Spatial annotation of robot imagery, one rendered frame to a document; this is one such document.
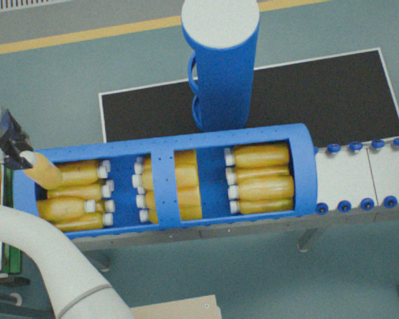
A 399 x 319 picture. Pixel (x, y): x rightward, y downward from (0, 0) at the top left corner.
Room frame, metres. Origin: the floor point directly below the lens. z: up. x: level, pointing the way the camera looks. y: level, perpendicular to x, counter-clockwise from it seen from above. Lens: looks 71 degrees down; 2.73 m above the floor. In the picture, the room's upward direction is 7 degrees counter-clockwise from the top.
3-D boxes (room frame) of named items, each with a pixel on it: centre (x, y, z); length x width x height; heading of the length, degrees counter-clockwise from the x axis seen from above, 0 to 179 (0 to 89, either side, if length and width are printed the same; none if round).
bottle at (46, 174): (0.50, 0.43, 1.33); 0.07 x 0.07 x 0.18
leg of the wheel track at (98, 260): (0.43, 0.53, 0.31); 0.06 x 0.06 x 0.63; 89
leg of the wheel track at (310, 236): (0.41, -0.45, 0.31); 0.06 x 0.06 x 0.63; 89
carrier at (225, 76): (1.11, -0.13, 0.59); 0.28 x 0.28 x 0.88
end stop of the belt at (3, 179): (0.50, 0.68, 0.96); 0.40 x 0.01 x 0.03; 179
